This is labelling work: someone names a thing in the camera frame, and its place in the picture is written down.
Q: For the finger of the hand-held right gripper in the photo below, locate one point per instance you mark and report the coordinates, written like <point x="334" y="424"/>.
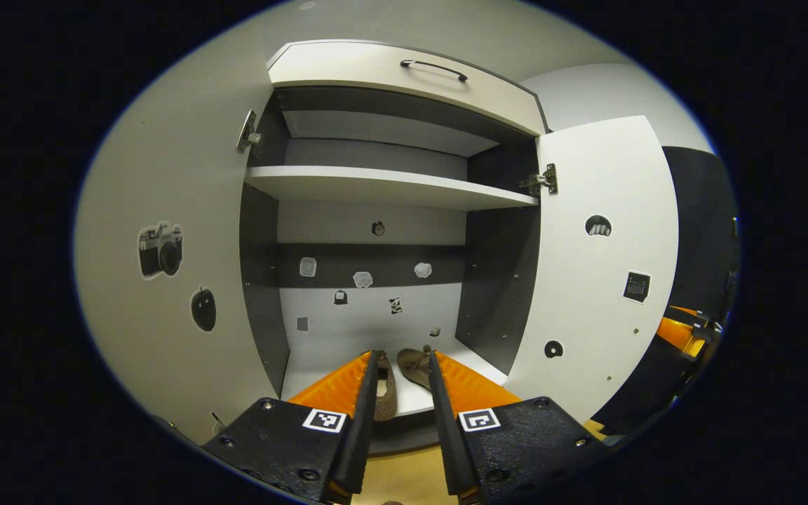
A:
<point x="677" y="335"/>
<point x="698" y="321"/>

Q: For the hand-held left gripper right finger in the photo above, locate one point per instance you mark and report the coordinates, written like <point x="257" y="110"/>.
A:
<point x="446" y="435"/>

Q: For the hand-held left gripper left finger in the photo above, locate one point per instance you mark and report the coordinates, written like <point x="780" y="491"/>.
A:
<point x="365" y="421"/>

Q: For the brown felt shoe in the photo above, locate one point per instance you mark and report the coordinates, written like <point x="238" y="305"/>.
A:
<point x="414" y="365"/>
<point x="386" y="396"/>

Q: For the white shoe cabinet door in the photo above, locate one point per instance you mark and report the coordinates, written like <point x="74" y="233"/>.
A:
<point x="165" y="351"/>
<point x="586" y="294"/>

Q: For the white shoe cabinet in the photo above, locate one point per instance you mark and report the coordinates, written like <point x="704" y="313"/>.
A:
<point x="376" y="315"/>

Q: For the metal door hinge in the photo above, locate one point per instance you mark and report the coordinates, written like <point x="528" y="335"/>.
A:
<point x="245" y="133"/>
<point x="548" y="179"/>

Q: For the white cabinet shelf board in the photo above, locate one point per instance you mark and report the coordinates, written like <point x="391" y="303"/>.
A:
<point x="376" y="186"/>

